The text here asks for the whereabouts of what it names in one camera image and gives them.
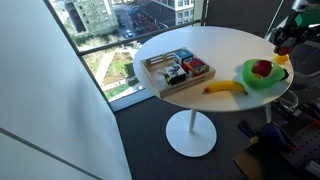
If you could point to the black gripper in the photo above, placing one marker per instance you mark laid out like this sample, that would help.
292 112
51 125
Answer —
290 32

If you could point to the small orange plastic fruit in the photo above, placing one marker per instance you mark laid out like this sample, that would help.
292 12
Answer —
258 76

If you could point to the green plastic bowl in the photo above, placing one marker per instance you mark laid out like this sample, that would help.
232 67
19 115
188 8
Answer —
263 83

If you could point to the yellow plastic lemon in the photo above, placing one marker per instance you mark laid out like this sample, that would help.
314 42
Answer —
281 59

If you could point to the grey office chair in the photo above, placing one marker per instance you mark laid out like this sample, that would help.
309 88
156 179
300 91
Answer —
305 63

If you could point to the red plastic apple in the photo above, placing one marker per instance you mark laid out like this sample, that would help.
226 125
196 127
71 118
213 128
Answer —
262 67

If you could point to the yellow plastic banana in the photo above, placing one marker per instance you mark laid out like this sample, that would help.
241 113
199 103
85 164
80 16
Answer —
225 86

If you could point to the multicoloured picture cube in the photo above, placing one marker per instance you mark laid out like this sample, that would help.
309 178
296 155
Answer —
196 66

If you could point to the blue clamp with yellow trigger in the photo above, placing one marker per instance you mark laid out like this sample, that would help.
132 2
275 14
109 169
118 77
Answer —
271 135

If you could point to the blue picture cube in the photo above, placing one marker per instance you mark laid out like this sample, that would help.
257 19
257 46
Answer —
183 55

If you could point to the black perforated board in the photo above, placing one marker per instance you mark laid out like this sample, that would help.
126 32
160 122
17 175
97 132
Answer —
306 146

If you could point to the black and white picture cube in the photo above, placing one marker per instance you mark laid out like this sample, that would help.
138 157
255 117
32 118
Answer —
174 74

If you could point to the brown wooden board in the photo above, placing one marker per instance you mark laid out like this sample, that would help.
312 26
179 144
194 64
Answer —
256 165

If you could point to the wooden slatted tray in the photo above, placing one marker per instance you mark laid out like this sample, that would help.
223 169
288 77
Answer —
156 80

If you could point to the white table pedestal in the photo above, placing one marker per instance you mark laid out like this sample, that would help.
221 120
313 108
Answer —
191 136

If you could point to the dark window rail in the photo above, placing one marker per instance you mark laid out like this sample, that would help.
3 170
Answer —
133 37

